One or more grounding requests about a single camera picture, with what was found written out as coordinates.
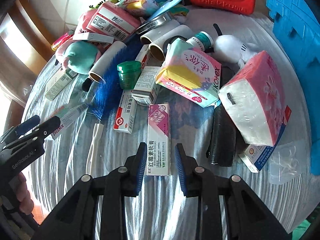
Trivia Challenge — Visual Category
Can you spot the pink tissue pack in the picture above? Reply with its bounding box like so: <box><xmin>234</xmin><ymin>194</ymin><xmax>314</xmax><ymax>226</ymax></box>
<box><xmin>219</xmin><ymin>51</ymin><xmax>286</xmax><ymax>146</ymax></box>

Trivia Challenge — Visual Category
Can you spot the person's left hand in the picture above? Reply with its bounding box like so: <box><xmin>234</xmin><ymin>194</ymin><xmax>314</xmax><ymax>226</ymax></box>
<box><xmin>16</xmin><ymin>172</ymin><xmax>34</xmax><ymax>215</ymax></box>

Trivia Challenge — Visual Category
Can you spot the tylenol box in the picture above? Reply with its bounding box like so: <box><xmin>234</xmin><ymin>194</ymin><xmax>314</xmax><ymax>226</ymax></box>
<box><xmin>51</xmin><ymin>103</ymin><xmax>87</xmax><ymax>140</ymax></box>

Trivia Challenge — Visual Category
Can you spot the blue white medicine box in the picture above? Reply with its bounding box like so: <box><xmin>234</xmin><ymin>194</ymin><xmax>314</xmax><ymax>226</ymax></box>
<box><xmin>237</xmin><ymin>122</ymin><xmax>287</xmax><ymax>173</ymax></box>

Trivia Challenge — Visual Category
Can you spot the black garbage bag roll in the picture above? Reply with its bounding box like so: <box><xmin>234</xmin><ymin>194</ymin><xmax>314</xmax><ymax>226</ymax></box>
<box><xmin>206</xmin><ymin>104</ymin><xmax>236</xmax><ymax>167</ymax></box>

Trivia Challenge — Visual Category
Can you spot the clear plastic bag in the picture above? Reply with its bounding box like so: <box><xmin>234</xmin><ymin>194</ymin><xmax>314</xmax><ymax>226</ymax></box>
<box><xmin>268</xmin><ymin>140</ymin><xmax>309</xmax><ymax>185</ymax></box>

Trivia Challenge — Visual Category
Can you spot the blue bottle brush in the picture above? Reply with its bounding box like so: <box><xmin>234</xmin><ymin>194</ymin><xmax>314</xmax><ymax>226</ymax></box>
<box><xmin>86</xmin><ymin>34</ymin><xmax>142</xmax><ymax>175</ymax></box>

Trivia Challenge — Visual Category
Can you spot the pink ointment box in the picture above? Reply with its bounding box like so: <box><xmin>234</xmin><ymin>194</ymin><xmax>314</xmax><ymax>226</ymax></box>
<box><xmin>146</xmin><ymin>102</ymin><xmax>171</xmax><ymax>176</ymax></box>

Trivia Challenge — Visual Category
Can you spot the pink pig plush teal dress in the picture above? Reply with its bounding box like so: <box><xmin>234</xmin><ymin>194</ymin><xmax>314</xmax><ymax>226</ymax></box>
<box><xmin>55</xmin><ymin>38</ymin><xmax>101</xmax><ymax>75</ymax></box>

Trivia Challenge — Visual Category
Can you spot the white lint roller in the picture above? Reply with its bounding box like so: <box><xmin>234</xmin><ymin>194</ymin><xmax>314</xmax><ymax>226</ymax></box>
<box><xmin>88</xmin><ymin>41</ymin><xmax>126</xmax><ymax>83</ymax></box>

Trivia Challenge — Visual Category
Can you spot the red white medicine box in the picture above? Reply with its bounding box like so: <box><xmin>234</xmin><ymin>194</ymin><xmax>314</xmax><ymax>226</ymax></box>
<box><xmin>113</xmin><ymin>90</ymin><xmax>137</xmax><ymax>134</ymax></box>

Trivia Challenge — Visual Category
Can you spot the pink snack can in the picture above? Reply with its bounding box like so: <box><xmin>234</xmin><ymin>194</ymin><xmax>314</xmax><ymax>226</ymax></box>
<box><xmin>51</xmin><ymin>30</ymin><xmax>74</xmax><ymax>51</ymax></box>

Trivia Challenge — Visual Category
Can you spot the striped grey tablecloth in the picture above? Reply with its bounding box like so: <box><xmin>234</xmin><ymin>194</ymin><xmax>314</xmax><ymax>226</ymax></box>
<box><xmin>23</xmin><ymin>9</ymin><xmax>319</xmax><ymax>239</ymax></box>

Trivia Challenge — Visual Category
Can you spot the green jar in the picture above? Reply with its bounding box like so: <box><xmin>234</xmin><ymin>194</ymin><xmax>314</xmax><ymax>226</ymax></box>
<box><xmin>117</xmin><ymin>61</ymin><xmax>142</xmax><ymax>90</ymax></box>

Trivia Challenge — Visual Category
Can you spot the kotex pad pack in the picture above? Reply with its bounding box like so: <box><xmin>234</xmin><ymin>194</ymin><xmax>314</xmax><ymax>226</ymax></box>
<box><xmin>155</xmin><ymin>38</ymin><xmax>221</xmax><ymax>108</ymax></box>

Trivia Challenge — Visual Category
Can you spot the white penguin plush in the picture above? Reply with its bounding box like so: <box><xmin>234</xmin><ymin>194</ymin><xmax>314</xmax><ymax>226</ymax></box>
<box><xmin>212</xmin><ymin>23</ymin><xmax>260</xmax><ymax>68</ymax></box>

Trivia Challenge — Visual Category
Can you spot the blue plastic storage crate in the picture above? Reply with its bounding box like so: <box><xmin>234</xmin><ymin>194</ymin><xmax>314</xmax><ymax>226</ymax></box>
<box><xmin>266</xmin><ymin>0</ymin><xmax>319</xmax><ymax>176</ymax></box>

